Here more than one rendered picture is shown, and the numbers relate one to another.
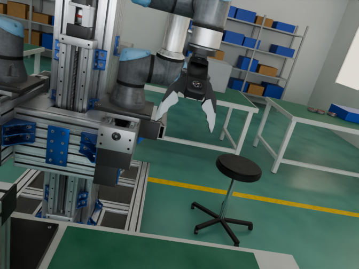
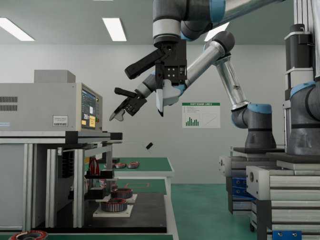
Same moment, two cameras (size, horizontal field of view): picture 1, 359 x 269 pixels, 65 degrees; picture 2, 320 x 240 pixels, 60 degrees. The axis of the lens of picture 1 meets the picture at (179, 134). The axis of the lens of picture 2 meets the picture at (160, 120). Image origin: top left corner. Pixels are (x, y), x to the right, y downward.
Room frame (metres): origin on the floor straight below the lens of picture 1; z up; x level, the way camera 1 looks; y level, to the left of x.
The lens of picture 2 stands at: (0.78, -0.73, 1.09)
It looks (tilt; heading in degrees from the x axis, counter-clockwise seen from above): 3 degrees up; 98
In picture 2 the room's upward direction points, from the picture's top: straight up
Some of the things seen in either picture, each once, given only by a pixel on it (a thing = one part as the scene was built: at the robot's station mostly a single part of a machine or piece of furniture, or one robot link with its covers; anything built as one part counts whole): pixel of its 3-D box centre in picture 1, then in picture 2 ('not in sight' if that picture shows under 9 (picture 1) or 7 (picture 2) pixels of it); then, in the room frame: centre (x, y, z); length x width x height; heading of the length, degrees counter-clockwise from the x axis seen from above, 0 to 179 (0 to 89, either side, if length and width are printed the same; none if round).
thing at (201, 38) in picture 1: (203, 38); (166, 33); (0.70, 0.00, 1.37); 0.08 x 0.08 x 0.05
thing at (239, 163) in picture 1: (231, 196); not in sight; (1.92, -0.50, 0.28); 0.54 x 0.49 x 0.56; 8
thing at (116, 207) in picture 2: not in sight; (114, 204); (0.43, 0.45, 0.80); 0.11 x 0.11 x 0.04
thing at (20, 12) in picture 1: (21, 10); not in sight; (6.28, 3.90, 0.92); 0.40 x 0.36 x 0.27; 6
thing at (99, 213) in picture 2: not in sight; (114, 210); (0.43, 0.45, 0.78); 0.15 x 0.15 x 0.01; 8
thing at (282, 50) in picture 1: (281, 50); not in sight; (7.06, -1.85, 1.37); 0.42 x 0.42 x 0.19; 9
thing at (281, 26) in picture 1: (281, 27); not in sight; (7.04, -1.67, 1.86); 0.42 x 0.42 x 0.16; 8
